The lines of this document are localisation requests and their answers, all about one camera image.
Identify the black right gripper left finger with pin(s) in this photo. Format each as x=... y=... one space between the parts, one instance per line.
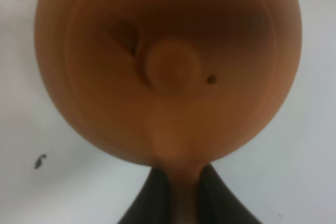
x=153 y=203

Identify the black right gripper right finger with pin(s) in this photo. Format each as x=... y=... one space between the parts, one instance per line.
x=216 y=204

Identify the brown clay teapot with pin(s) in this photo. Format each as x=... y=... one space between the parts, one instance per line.
x=170 y=84

